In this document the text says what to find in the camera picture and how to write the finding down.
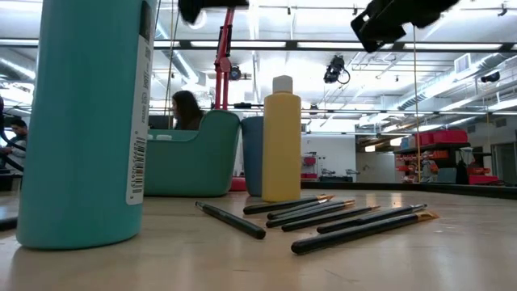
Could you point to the red storage shelf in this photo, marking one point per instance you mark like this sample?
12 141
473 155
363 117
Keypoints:
444 136

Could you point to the yellow paint bottle white cap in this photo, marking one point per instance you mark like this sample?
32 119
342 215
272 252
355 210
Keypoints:
281 153

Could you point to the thin black paintbrush green tip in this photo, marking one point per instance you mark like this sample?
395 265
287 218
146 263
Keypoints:
7 223

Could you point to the black ceiling camera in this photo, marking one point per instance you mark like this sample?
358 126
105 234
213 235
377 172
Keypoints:
235 72
334 69

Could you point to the person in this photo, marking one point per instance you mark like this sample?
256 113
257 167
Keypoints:
187 113
18 133

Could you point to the red tool chest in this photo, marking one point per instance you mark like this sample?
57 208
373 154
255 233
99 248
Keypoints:
310 161

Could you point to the blue plastic cup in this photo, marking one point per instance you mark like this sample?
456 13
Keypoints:
252 161

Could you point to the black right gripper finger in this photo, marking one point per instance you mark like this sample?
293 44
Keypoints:
379 24

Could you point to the teal plastic bin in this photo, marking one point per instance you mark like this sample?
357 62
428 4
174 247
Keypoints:
194 169

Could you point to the silver air duct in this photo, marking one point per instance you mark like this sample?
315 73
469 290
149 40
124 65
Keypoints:
460 77

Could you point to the distant robot station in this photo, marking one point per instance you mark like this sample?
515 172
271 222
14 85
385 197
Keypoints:
335 178

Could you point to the black ceiling fixture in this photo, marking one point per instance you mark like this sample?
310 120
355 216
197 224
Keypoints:
490 77

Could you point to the black overhead frame beam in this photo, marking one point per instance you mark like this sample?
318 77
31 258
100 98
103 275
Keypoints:
323 45

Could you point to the black paintbrush dark ferrule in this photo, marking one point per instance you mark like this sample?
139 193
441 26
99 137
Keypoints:
327 219

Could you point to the large turquoise paint bottle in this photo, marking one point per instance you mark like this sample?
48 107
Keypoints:
81 141

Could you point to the red desk lamp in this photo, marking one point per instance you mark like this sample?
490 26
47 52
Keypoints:
222 66

